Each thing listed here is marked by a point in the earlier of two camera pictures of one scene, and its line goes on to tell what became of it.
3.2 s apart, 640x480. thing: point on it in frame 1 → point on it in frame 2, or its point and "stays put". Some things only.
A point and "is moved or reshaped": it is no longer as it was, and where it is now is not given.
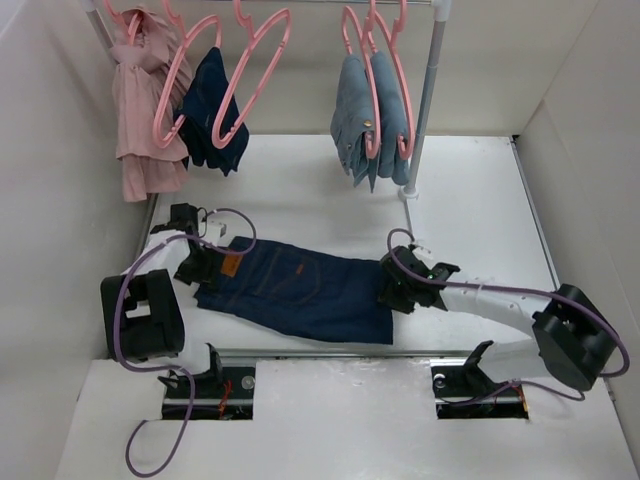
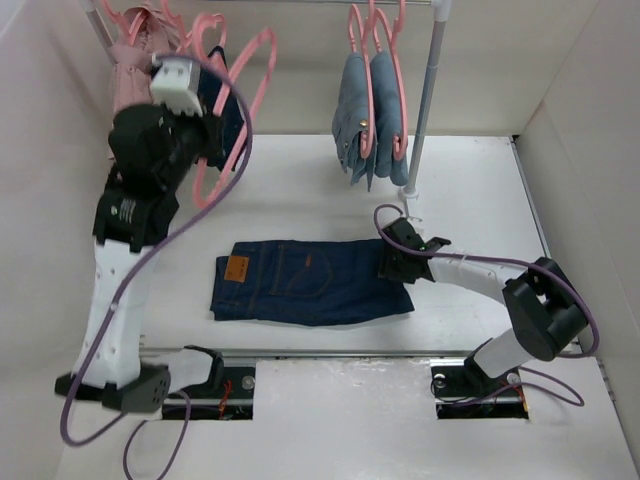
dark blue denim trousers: [300, 288] is moved or reshaped
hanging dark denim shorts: [200, 106] stays put
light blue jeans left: [350, 121] stays put
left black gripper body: [200, 266] → [189, 133]
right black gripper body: [397, 295] → [391, 266]
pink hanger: [217, 141] → [201, 203]
